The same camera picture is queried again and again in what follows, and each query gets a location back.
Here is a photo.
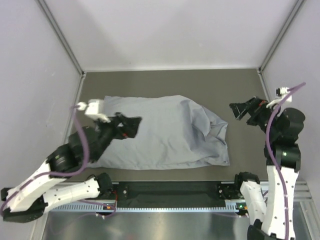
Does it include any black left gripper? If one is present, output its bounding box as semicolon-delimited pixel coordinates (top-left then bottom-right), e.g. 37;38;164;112
91;112;143;164

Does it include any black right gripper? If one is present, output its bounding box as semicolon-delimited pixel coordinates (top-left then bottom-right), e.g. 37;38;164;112
229;95;280;138

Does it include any grey fabric pillowcase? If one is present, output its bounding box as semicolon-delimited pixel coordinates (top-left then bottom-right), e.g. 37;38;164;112
89;95;230;170

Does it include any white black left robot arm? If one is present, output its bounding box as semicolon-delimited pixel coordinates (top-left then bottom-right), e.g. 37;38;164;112
0;112;142;223

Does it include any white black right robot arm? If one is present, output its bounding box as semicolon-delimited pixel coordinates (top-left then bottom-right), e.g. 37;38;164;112
229;97;306;240

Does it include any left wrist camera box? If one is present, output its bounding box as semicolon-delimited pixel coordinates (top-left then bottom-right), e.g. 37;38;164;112
75;99;111;123

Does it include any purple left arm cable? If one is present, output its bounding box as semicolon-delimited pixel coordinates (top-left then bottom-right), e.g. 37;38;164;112
0;104;118;218

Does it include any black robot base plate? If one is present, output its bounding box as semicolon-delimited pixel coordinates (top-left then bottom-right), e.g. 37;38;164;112
112;181;244;200

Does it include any slotted grey cable duct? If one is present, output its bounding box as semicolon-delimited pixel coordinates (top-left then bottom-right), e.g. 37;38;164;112
51;200;248;213

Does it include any aluminium front frame rail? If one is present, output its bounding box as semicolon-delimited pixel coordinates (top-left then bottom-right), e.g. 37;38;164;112
39;181;313;202

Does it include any right rear aluminium post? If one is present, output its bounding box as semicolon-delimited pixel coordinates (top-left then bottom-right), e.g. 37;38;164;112
257;0;306;75

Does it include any aluminium post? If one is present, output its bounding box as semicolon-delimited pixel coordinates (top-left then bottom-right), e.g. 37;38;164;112
257;0;306;75
35;0;85;76

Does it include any left rear aluminium post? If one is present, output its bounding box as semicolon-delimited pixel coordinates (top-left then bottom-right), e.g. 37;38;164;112
35;0;85;76

